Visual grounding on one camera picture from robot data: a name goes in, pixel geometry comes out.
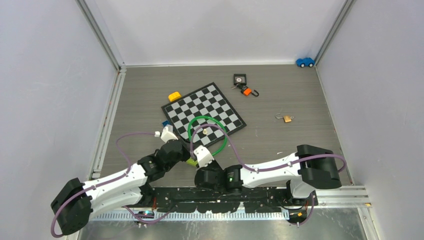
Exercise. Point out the green cable lock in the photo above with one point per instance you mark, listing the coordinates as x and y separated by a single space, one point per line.
217 122

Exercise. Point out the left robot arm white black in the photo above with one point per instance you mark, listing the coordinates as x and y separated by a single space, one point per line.
78 202

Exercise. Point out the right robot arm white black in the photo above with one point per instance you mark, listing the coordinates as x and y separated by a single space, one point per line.
309 168

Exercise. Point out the black white chessboard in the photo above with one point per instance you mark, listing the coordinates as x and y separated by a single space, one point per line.
205 101

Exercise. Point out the orange black padlock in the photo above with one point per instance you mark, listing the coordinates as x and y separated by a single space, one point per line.
246 91

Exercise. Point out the yellow toy block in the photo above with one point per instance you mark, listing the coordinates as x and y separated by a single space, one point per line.
174 96

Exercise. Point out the blue lego brick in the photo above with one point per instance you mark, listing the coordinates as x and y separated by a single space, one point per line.
165 123

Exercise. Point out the lime green block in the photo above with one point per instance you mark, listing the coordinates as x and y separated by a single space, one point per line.
192 162

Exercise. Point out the brass padlock with steel shackle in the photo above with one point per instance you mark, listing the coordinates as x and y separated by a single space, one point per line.
285 118

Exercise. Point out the blue toy car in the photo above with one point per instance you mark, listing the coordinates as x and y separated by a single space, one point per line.
305 62

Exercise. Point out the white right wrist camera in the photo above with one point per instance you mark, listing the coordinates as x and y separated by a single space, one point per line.
203 156

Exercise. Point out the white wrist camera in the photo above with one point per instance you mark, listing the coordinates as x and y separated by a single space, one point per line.
167 134
203 156

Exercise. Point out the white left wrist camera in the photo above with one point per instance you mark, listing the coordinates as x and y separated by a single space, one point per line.
167 134

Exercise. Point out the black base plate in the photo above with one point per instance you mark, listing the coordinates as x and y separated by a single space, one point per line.
191 199

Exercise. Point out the aluminium frame rail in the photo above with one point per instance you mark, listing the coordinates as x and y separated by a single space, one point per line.
346 197

